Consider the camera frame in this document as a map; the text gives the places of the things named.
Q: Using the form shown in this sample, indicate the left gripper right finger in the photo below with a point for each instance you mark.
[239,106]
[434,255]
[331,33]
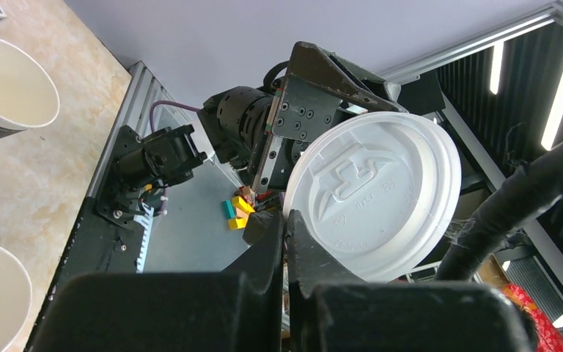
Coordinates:
[331,309]

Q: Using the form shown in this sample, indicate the white plastic cup lid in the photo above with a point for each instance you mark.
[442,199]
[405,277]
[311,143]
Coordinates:
[378,192]

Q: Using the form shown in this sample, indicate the coloured toy blocks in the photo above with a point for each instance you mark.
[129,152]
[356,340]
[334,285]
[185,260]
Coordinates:
[238,208]

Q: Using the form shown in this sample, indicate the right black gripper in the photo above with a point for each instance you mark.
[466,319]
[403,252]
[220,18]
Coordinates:
[315,85]

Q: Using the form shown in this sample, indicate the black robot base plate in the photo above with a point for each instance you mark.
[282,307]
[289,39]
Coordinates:
[105,236]

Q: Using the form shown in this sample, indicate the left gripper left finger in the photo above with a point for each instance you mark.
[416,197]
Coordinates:
[236,309]

